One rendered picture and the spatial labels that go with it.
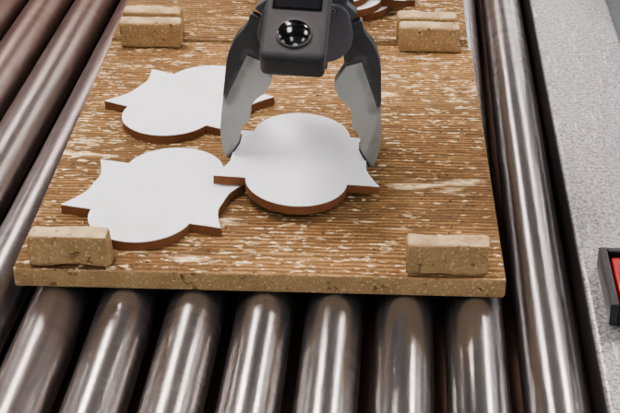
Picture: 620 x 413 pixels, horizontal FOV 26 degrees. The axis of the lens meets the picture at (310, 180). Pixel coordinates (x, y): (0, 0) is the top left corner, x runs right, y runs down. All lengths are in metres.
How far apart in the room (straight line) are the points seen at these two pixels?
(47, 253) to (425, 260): 0.27
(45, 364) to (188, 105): 0.34
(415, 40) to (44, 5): 0.42
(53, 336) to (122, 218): 0.12
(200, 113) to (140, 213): 0.17
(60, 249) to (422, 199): 0.28
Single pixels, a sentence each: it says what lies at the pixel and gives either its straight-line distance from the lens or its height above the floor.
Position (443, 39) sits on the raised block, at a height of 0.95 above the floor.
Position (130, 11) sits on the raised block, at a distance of 1.33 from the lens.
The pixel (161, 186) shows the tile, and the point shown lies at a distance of 1.05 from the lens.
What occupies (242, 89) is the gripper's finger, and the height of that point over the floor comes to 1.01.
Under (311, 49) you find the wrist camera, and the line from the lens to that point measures 0.94.
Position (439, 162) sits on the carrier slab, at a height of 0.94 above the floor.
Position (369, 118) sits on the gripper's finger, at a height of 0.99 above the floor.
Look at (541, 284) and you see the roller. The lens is 0.98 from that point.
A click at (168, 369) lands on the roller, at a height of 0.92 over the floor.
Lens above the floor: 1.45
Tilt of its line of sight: 29 degrees down
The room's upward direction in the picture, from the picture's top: straight up
